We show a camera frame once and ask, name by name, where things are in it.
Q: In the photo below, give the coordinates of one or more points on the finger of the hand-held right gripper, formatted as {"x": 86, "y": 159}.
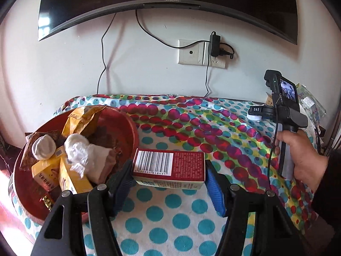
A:
{"x": 259, "y": 110}

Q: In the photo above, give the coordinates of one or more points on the polka dot cloth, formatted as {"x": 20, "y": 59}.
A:
{"x": 173, "y": 218}

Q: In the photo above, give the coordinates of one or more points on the clear bag of papers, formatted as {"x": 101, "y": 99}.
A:
{"x": 310, "y": 100}

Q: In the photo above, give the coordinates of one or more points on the yellow crumpled packet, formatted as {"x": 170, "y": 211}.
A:
{"x": 77, "y": 120}

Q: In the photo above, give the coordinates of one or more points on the white round bundle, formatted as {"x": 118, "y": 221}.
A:
{"x": 42, "y": 147}

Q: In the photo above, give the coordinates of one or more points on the small white object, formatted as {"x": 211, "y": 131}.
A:
{"x": 254, "y": 117}

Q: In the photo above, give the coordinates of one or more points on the clear plastic bag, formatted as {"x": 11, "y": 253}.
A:
{"x": 76, "y": 149}

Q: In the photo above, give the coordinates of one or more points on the person's right forearm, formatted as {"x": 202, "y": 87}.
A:
{"x": 329, "y": 186}

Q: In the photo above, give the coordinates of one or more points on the small cardboard box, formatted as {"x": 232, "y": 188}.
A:
{"x": 269, "y": 100}

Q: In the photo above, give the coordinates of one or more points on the brown patterned packet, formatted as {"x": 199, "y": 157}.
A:
{"x": 26, "y": 160}

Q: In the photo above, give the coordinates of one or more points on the red round basin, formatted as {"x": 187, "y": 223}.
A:
{"x": 125, "y": 128}

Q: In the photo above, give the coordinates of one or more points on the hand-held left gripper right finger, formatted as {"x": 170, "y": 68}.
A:
{"x": 215, "y": 189}

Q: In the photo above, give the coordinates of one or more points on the yellow cartoon medicine box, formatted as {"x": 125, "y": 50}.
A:
{"x": 44, "y": 172}

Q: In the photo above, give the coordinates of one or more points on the white wall socket plate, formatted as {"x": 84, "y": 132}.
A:
{"x": 190, "y": 52}

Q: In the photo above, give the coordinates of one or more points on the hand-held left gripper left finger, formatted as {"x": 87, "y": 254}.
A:
{"x": 124, "y": 186}

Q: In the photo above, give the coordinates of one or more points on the white five-hole wall socket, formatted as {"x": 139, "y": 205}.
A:
{"x": 217, "y": 62}

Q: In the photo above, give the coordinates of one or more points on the red medicine box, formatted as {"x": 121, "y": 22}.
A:
{"x": 183, "y": 165}

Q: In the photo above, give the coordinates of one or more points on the black power adapter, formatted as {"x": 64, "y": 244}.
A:
{"x": 215, "y": 44}

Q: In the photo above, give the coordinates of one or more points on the black angled plug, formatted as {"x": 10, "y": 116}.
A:
{"x": 226, "y": 52}

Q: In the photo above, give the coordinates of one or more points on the person's right hand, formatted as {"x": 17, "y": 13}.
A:
{"x": 306, "y": 160}

